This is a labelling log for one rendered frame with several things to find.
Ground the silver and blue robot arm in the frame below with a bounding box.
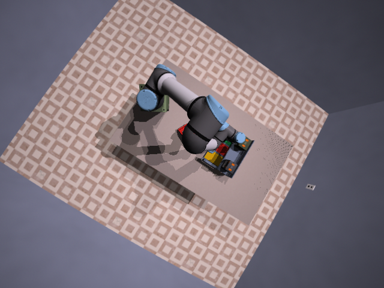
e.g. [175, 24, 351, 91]
[136, 64, 245, 154]

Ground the red bin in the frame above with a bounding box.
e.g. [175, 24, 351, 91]
[178, 124, 187, 135]

